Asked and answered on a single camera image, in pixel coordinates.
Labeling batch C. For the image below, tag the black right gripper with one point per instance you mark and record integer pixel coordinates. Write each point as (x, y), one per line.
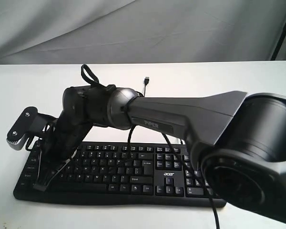
(61, 141)

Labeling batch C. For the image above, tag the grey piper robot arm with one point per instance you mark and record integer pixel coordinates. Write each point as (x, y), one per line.
(236, 140)

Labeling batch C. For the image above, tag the black acer keyboard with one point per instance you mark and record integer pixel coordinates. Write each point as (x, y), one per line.
(113, 173)

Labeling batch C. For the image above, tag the grey backdrop cloth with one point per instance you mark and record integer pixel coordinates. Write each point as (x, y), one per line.
(138, 31)

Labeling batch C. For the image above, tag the black stand pole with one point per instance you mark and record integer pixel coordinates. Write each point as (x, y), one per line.
(279, 43)

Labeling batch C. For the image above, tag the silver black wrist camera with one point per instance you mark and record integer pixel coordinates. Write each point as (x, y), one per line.
(29, 124)

